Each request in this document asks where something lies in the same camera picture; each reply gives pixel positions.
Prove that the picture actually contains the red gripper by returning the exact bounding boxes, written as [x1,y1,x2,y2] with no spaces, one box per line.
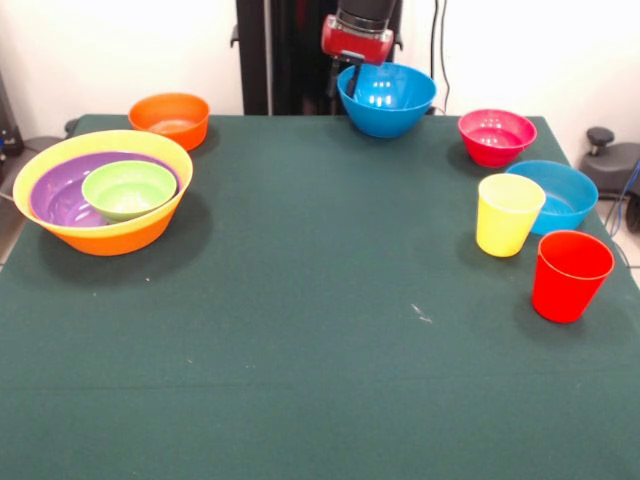
[320,13,396,97]

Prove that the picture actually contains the deep blue bowl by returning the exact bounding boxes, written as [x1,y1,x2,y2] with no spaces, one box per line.
[336,63,438,140]

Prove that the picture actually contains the small green bowl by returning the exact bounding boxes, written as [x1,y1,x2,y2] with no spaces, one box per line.
[81,160,178,224]

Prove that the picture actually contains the large yellow bowl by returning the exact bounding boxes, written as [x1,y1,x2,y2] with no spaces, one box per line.
[12,129,194,257]

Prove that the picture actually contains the purple bowl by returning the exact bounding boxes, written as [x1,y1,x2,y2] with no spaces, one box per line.
[29,151,181,229]

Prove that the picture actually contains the small pink bowl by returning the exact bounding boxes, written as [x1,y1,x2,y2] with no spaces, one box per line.
[458,108,539,170]

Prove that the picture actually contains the small orange bowl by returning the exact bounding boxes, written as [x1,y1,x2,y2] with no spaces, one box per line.
[127,92,211,152]

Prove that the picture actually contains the yellow cup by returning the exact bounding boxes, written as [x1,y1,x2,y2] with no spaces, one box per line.
[475,173,547,259]

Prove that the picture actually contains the shallow blue bowl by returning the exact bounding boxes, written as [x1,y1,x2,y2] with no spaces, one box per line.
[504,159,600,237]

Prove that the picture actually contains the dark green tablecloth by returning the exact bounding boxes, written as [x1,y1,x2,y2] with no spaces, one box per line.
[0,113,640,480]

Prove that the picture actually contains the red cup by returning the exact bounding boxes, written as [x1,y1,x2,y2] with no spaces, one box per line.
[531,230,617,325]

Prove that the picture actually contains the black equipment rack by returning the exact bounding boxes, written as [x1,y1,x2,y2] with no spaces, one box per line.
[0,69,25,166]

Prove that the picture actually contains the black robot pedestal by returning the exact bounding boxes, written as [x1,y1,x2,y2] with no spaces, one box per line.
[230,0,405,117]

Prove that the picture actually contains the black wall cable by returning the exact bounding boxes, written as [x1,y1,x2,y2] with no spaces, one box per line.
[430,0,450,109]

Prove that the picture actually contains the blue cable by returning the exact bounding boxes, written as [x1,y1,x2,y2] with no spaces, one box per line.
[610,162,640,236]

